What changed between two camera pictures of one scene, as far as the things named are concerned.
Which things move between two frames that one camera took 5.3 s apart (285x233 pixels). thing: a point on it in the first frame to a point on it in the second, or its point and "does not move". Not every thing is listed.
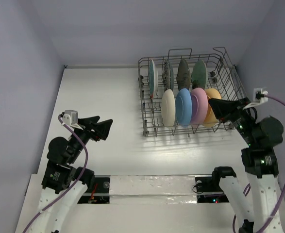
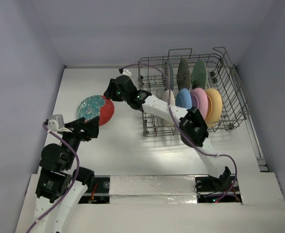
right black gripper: [236, 110] to [111, 90]
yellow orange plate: [212, 119] does not move
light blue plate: [183, 107] does not move
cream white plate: [168, 108] does not move
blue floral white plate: [168, 77] does not move
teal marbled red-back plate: [153, 78] to [91, 107]
